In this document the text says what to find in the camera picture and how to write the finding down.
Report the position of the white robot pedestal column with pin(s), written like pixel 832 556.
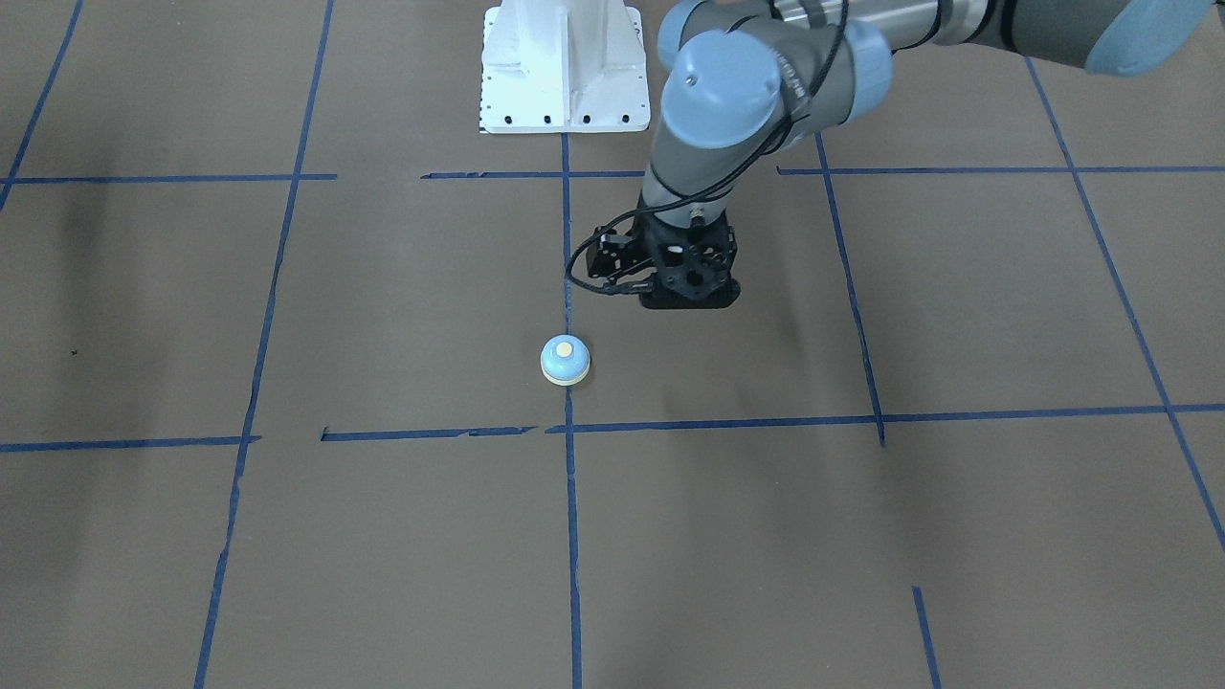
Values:
pixel 563 66

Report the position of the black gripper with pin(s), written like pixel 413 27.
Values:
pixel 612 256

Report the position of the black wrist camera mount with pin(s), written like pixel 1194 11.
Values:
pixel 619 262

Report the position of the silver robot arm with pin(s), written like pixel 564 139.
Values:
pixel 750 78

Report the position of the white and blue bell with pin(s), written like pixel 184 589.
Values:
pixel 565 360

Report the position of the brown paper table cover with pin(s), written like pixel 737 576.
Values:
pixel 273 414

